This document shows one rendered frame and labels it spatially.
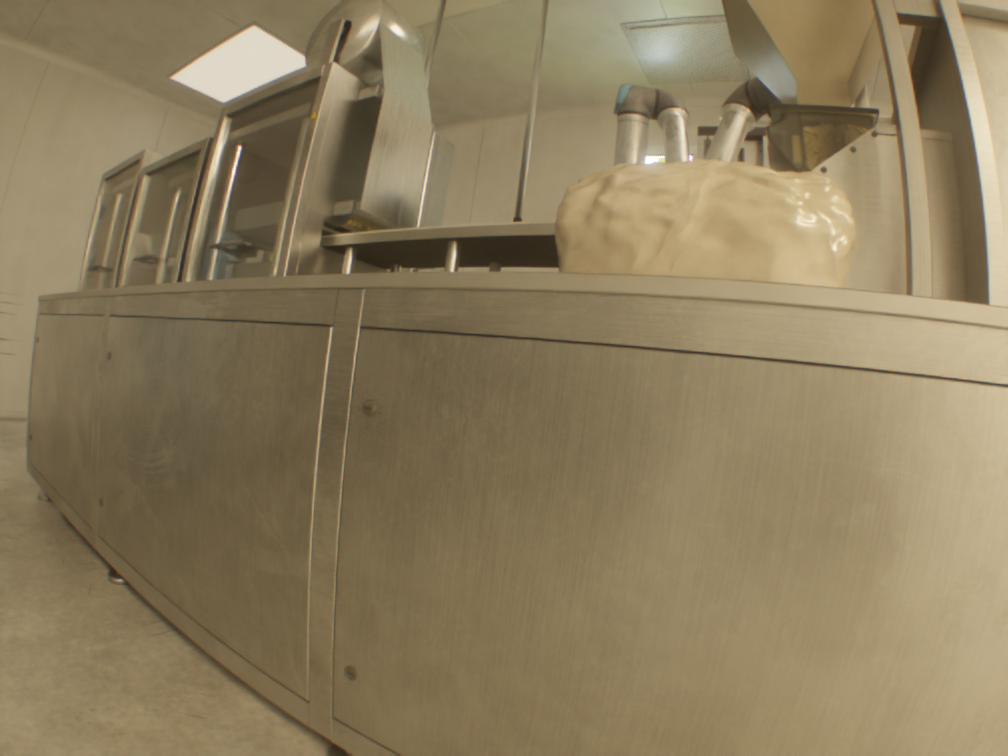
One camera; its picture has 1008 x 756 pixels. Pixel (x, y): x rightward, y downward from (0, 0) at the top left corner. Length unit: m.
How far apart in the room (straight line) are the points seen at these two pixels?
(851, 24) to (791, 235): 0.51
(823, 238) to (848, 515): 0.30
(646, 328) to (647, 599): 0.27
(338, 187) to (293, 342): 0.52
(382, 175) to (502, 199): 2.75
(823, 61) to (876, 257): 0.36
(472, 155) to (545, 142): 0.61
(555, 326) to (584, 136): 3.38
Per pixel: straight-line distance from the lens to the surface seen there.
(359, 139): 1.30
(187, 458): 1.06
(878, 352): 0.53
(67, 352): 1.88
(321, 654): 0.84
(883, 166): 0.87
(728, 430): 0.51
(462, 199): 4.14
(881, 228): 0.83
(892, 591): 0.55
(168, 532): 1.17
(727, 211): 0.63
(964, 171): 0.86
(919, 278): 0.74
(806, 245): 0.63
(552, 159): 3.91
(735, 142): 1.63
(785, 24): 1.02
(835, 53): 1.01
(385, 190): 1.25
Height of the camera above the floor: 0.68
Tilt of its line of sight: 1 degrees up
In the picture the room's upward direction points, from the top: 7 degrees clockwise
